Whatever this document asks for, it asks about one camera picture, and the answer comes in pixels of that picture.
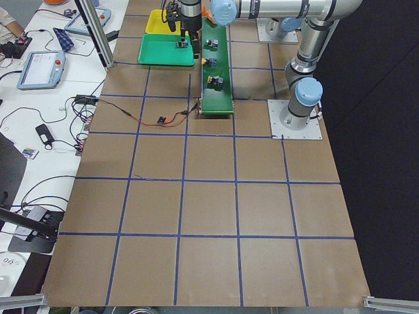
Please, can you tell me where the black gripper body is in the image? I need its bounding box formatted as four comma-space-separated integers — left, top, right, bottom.
165, 1, 202, 33

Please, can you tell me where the green push button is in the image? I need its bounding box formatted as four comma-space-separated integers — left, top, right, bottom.
176, 41, 189, 48
204, 39, 219, 49

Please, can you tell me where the yellow push button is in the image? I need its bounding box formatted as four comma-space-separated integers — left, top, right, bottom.
207, 75, 224, 88
201, 58, 217, 67

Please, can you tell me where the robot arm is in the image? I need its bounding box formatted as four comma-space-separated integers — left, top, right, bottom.
163, 0, 202, 59
209, 1, 361, 130

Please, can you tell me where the yellow plastic tray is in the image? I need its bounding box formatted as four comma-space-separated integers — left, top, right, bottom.
145, 9, 181, 35

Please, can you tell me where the green plastic tray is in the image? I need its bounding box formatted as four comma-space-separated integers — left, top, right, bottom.
137, 34, 195, 66

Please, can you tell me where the green conveyor belt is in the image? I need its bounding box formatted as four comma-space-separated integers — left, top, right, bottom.
197, 18, 234, 115

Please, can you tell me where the small controller board red LED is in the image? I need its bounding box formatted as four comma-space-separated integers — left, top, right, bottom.
157, 116, 166, 125

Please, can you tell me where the teach pendant far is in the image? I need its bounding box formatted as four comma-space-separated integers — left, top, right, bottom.
64, 5, 112, 37

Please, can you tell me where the teach pendant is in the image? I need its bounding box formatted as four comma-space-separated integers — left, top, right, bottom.
17, 50, 65, 90
64, 5, 112, 37

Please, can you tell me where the blue plaid cloth mask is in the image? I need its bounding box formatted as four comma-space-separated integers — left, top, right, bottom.
53, 27, 75, 54

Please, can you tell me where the teach pendant near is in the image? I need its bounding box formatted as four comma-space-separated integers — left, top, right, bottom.
17, 50, 65, 90

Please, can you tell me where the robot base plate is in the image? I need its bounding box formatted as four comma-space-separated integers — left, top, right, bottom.
257, 18, 302, 44
267, 99, 323, 141

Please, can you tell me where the aluminium profile post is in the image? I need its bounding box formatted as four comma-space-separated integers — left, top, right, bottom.
75, 0, 115, 69

